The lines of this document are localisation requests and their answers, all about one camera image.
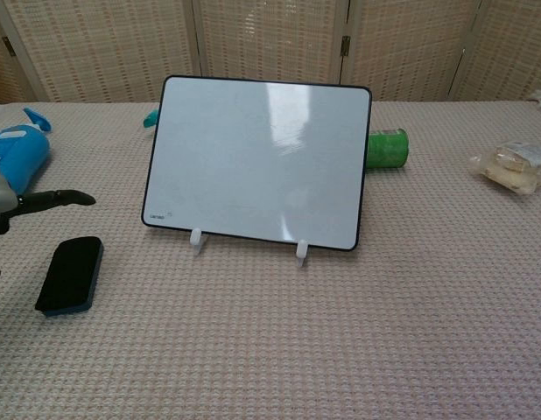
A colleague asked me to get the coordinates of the grey and black left robot hand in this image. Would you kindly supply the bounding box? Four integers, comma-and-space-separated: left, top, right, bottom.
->
0, 164, 97, 239

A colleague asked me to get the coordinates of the black whiteboard eraser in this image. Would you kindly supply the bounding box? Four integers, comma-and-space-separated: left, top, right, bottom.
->
34, 235, 105, 319

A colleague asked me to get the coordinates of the woven folding screen panel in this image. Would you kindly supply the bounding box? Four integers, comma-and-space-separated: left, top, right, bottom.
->
192, 0, 349, 102
0, 10, 39, 104
341, 0, 474, 102
0, 0, 201, 104
447, 0, 541, 102

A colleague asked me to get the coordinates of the white plastic stand foot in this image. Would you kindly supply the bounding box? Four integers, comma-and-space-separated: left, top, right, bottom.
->
294, 238, 313, 269
188, 227, 211, 257

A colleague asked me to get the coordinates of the beige waffle tablecloth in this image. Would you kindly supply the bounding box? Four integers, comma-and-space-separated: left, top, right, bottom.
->
0, 100, 541, 420

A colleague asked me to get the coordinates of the green cylindrical can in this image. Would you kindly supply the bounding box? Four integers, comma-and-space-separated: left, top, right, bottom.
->
365, 126, 411, 170

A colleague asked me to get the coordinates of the clear bag with bread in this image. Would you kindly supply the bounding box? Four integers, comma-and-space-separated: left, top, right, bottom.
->
468, 140, 541, 194

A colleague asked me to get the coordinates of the white whiteboard with dark frame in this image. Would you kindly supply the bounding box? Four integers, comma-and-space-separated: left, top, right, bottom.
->
140, 74, 374, 254

